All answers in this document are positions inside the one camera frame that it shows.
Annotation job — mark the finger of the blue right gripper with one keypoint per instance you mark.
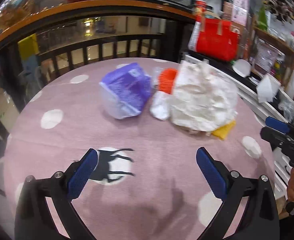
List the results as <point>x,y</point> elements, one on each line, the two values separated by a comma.
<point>277,125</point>

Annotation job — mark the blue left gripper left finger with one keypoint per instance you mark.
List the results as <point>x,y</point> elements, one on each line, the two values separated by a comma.
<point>79,172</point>

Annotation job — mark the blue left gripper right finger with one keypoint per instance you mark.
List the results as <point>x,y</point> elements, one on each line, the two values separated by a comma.
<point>215,173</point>

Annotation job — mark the white plastic bag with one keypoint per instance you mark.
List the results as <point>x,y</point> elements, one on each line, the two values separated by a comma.
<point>202,99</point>

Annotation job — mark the small white plastic wrapper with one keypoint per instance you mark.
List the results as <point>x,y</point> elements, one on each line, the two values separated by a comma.
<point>160,106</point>

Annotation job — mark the purple plastic tissue pack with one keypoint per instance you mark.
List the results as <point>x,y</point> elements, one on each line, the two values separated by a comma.
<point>125,91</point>

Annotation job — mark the orange foam fruit net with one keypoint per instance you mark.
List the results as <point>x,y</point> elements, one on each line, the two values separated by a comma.
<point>166,80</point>

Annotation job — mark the clear crumpled plastic bag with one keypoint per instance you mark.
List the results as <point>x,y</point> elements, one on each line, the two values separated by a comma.
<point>287,107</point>

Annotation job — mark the yellow foam fruit net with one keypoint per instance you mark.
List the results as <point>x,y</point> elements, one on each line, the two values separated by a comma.
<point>223,131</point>

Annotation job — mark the wooden shelf rack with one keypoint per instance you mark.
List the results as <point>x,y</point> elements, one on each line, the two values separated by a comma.
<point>270,55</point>

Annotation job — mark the red fabric tote bag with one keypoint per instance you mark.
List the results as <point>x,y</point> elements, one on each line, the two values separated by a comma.
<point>214,38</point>

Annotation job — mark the red snack canister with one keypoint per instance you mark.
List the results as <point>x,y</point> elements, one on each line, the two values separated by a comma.
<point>200,7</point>

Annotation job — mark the wooden curved railing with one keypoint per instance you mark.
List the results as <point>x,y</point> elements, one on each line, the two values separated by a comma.
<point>86,9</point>

